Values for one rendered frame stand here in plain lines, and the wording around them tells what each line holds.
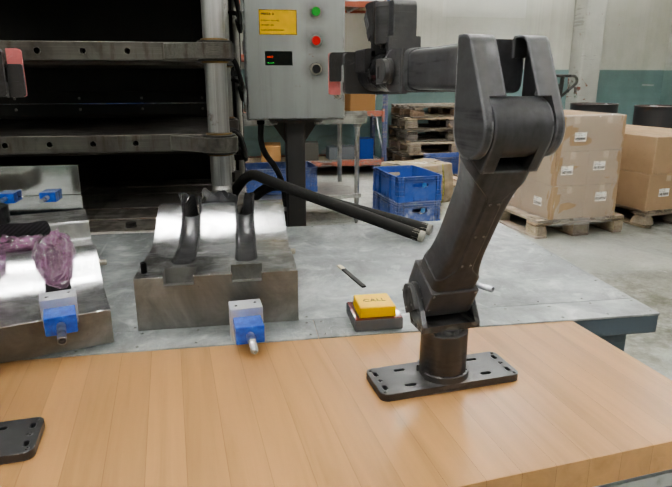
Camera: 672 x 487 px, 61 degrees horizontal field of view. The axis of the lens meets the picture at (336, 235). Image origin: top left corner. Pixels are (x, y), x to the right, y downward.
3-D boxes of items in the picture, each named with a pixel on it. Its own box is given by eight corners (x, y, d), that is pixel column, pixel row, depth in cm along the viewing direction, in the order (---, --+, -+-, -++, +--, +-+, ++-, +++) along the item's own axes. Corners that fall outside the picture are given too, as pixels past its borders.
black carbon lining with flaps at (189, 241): (260, 272, 99) (258, 219, 96) (164, 277, 96) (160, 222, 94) (255, 223, 132) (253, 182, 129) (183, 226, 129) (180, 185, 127)
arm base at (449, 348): (365, 322, 76) (383, 345, 70) (497, 306, 82) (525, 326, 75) (364, 375, 78) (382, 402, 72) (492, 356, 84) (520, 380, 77)
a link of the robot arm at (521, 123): (404, 291, 80) (475, 84, 57) (447, 286, 82) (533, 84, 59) (419, 326, 76) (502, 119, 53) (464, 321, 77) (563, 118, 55)
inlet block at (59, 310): (84, 355, 78) (80, 319, 76) (44, 363, 76) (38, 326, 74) (79, 320, 89) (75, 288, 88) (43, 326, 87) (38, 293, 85)
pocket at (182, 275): (196, 297, 92) (195, 275, 91) (162, 299, 91) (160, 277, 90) (198, 287, 96) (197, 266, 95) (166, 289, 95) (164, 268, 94)
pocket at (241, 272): (263, 293, 93) (263, 271, 92) (231, 295, 93) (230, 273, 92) (262, 283, 98) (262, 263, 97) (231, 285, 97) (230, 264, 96)
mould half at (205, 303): (298, 320, 96) (297, 243, 92) (138, 331, 92) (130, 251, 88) (279, 240, 143) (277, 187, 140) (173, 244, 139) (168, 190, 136)
